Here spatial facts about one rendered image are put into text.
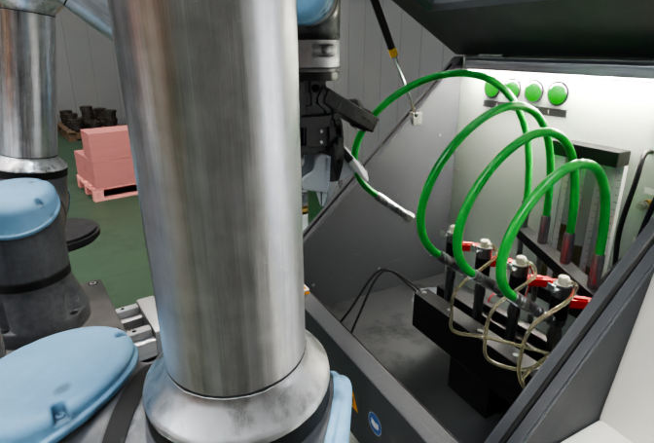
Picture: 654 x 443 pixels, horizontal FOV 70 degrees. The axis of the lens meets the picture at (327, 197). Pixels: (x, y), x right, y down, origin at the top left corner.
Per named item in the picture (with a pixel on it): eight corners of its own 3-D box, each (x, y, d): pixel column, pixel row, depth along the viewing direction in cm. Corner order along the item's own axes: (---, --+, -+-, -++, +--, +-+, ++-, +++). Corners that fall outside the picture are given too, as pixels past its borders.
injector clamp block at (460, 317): (410, 352, 103) (414, 291, 98) (444, 340, 107) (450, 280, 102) (541, 469, 74) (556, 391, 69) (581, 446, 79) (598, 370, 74)
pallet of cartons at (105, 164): (77, 184, 525) (66, 124, 504) (180, 169, 587) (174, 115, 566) (88, 203, 460) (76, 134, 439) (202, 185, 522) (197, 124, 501)
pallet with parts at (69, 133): (110, 126, 914) (107, 100, 899) (127, 136, 809) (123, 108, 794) (56, 130, 863) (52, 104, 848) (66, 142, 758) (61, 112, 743)
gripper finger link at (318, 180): (296, 209, 74) (295, 153, 71) (329, 204, 76) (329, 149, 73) (305, 216, 71) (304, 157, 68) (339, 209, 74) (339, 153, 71)
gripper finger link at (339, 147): (319, 177, 74) (319, 123, 71) (329, 175, 75) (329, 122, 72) (333, 184, 70) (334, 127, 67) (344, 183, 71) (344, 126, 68)
